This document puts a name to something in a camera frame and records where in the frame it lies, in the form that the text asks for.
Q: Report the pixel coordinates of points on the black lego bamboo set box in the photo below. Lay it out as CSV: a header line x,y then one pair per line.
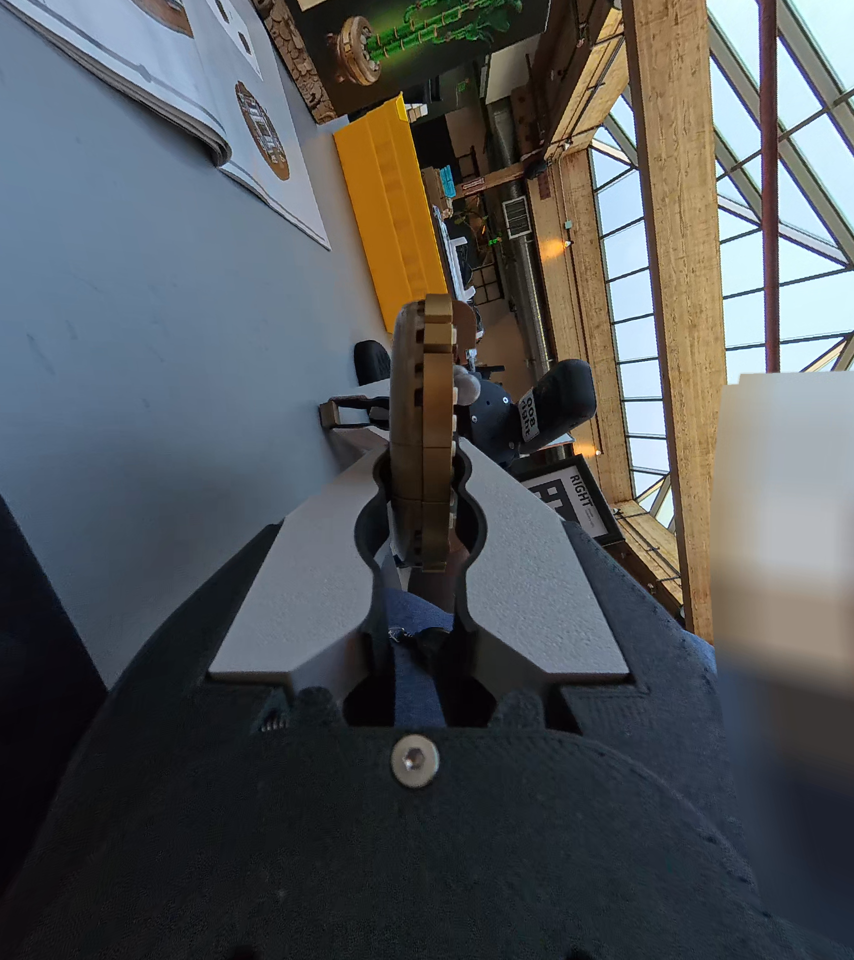
x,y
412,67

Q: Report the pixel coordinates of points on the red pipe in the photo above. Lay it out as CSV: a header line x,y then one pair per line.
x,y
770,187

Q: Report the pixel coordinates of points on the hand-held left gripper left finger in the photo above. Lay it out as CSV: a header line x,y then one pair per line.
x,y
299,600

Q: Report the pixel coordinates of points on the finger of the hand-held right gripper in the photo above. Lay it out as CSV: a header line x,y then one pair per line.
x,y
363,439
367,403

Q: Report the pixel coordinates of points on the round tan lego base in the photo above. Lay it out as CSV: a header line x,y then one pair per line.
x,y
416,420

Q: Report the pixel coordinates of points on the black office chair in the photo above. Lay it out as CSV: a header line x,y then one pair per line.
x,y
371,364

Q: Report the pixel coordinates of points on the open lego instruction booklet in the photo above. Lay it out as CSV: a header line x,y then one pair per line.
x,y
97,45

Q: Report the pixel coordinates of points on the yellow plastic bin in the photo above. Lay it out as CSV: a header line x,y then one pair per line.
x,y
397,225

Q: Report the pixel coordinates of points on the black padded cushion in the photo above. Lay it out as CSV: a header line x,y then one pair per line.
x,y
7,637

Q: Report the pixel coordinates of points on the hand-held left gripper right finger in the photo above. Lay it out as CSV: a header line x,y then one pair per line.
x,y
539,600

